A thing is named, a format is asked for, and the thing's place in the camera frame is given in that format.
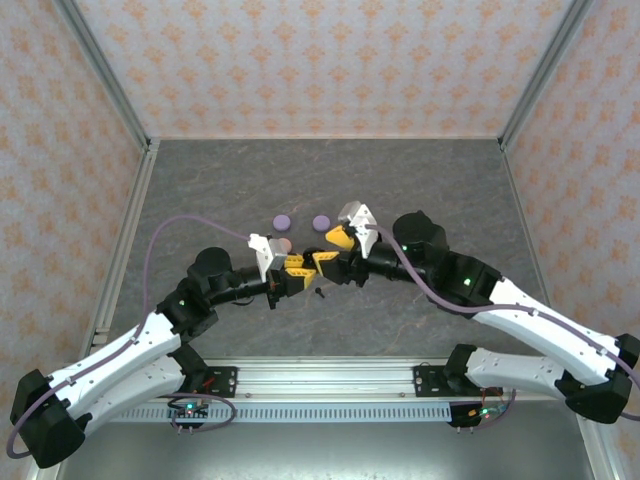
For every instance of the small control circuit board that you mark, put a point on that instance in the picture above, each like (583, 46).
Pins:
(189, 410)
(480, 414)

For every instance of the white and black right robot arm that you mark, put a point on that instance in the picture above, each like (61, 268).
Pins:
(540, 325)

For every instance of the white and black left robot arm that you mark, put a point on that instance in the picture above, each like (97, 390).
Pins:
(115, 360)

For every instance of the pink earbud charging case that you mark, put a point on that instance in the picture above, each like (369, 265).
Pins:
(286, 243)

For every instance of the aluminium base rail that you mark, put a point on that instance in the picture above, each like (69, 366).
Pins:
(325, 380)

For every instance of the aluminium table edge rail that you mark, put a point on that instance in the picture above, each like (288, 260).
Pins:
(144, 170)
(522, 200)

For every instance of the aluminium frame post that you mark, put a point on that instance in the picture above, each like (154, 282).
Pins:
(107, 75)
(544, 75)

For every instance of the purple earbud charging case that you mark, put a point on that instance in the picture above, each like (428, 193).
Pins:
(320, 222)
(281, 222)

